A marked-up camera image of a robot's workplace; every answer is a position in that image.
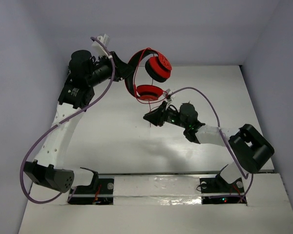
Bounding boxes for silver foil tape strip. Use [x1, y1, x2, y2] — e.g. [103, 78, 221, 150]
[113, 175, 202, 206]

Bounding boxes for red black headphones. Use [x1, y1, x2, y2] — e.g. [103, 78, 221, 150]
[125, 48, 172, 102]

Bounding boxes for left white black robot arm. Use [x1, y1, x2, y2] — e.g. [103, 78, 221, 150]
[20, 50, 135, 194]

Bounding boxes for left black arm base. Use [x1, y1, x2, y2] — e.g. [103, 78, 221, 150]
[67, 167, 114, 205]

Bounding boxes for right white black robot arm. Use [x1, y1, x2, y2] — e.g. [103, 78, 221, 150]
[143, 101, 275, 192]

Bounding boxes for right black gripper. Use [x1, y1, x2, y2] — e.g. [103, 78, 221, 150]
[144, 100, 188, 129]

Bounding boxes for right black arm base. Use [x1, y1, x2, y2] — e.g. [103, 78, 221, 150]
[196, 164, 247, 204]

